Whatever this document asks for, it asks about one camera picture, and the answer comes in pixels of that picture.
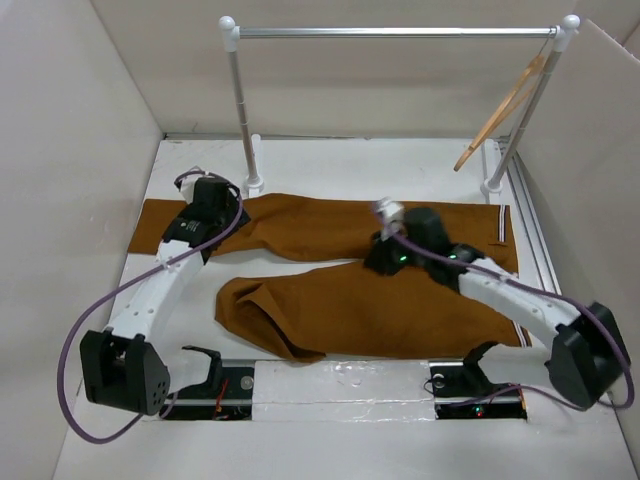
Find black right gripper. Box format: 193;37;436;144
362;222;430;276

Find brown trousers with striped trim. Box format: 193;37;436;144
127;192;532;364

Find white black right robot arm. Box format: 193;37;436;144
365;198;635;411

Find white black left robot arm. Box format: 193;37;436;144
79;171;250;415

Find wooden clothes hanger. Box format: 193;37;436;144
453;49;551;172

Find silver white clothes rack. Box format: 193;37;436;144
218;14;581;199

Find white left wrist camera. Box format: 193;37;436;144
174;167;217;204

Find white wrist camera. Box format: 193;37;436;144
174;167;217;204
372;197;405;240

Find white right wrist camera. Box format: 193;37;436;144
372;197;405;240

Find aluminium rail right side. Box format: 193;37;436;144
502;152;561;294

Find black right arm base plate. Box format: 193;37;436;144
423;361;528;420

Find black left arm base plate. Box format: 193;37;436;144
159;360;255;422

